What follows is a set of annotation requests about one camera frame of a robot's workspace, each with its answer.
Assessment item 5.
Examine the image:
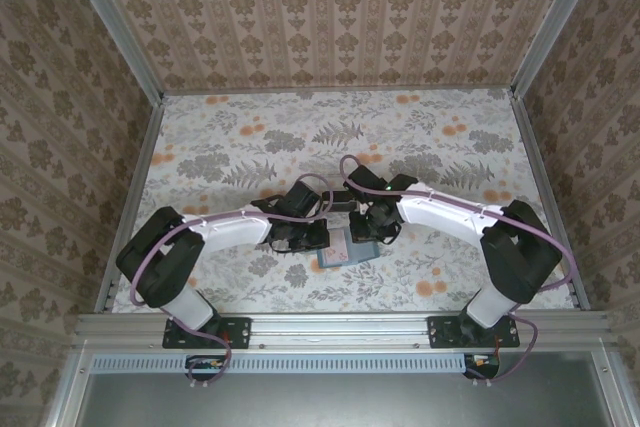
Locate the blue leather card holder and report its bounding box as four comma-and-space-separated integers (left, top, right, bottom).
316, 228, 375, 269

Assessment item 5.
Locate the white pink-printed card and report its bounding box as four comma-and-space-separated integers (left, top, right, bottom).
327, 228, 352, 264

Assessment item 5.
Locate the black controller board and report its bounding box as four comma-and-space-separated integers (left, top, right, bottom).
462, 352, 502, 381
185, 354, 229, 382

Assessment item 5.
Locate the grey metal panel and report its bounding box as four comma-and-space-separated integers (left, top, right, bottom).
74, 371, 619, 427

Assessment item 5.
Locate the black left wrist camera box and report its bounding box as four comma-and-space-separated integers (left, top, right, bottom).
283, 181, 322, 214

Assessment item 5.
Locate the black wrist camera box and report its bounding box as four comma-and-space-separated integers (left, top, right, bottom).
346, 165, 387, 197
283, 181, 322, 214

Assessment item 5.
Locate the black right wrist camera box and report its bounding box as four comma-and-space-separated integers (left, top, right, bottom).
346, 165, 387, 197

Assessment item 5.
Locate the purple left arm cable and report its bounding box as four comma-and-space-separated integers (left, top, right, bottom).
130, 174, 334, 391

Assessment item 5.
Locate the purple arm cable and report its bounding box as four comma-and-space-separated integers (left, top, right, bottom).
130, 174, 334, 391
339, 154, 576, 388

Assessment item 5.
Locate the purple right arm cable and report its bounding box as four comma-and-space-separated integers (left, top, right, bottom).
339, 154, 576, 388

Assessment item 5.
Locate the aluminium mounting rail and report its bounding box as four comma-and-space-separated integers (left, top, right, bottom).
71, 310, 615, 352

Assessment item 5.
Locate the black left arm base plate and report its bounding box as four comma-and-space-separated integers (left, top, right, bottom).
162, 315, 252, 349

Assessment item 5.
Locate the grey slotted cable duct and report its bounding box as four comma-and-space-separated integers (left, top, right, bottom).
91, 351, 504, 376

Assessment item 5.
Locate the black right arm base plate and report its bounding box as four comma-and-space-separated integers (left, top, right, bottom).
427, 314, 521, 349

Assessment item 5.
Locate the aluminium table side rail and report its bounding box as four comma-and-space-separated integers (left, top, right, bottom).
508, 89, 591, 313
93, 94, 169, 316

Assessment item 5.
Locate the aluminium frame post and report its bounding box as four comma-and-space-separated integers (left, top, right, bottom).
508, 0, 601, 98
59, 0, 167, 104

